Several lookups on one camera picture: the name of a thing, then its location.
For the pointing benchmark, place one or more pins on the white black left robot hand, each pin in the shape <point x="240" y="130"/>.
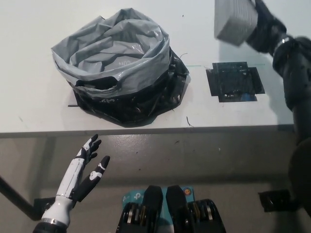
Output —
<point x="71" y="177"/>

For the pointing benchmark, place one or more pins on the dark right robot hand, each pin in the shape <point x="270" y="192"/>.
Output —
<point x="267" y="34"/>

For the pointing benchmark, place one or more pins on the grey rectangular perforated plastic container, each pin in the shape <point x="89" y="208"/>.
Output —
<point x="233" y="21"/>

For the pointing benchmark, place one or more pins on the grey and black plastic bag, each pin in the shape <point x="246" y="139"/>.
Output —
<point x="116" y="48"/>

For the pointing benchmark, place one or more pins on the black metal table leg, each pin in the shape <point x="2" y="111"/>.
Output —
<point x="17" y="195"/>

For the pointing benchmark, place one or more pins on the black tape patch on table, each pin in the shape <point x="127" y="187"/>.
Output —
<point x="233" y="82"/>

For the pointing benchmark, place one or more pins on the short black tape strip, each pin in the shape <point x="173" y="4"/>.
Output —
<point x="74" y="106"/>

